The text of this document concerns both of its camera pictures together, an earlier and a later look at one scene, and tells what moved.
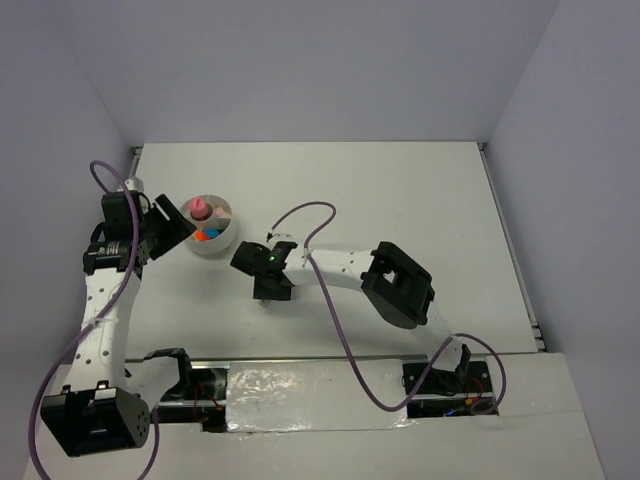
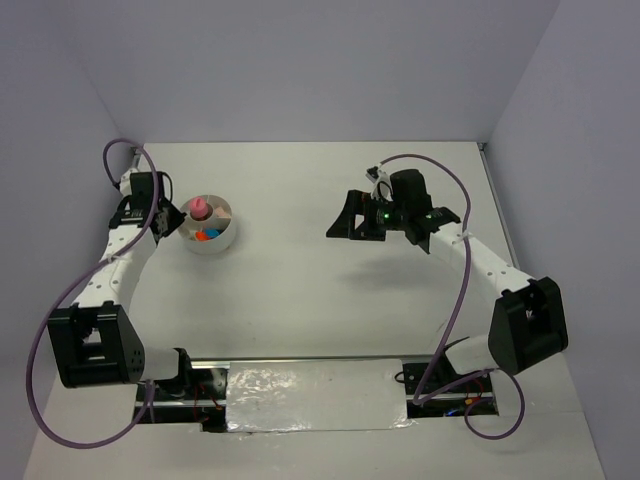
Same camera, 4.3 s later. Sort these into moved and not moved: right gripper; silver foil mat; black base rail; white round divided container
Moved: right gripper
Not moved: white round divided container; black base rail; silver foil mat
